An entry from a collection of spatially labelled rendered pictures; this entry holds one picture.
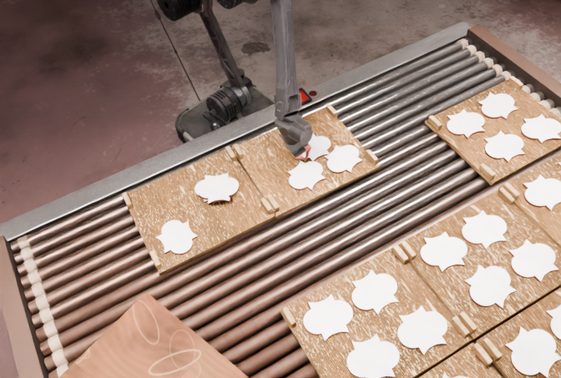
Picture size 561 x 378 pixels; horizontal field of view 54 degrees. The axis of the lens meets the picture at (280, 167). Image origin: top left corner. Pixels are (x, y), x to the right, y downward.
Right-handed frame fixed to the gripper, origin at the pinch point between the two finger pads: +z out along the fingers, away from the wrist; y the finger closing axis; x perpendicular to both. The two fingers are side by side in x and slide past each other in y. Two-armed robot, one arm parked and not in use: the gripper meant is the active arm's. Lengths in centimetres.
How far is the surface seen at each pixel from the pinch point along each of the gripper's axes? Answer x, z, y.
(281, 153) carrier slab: 5.8, -0.8, 4.0
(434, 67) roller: -66, 24, 14
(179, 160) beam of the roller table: 37.5, -9.1, 21.8
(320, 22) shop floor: -78, 120, 175
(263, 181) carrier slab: 16.9, -4.1, -4.1
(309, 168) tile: 1.4, -0.1, -8.2
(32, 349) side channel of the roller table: 96, -30, -25
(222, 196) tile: 30.7, -11.6, -4.9
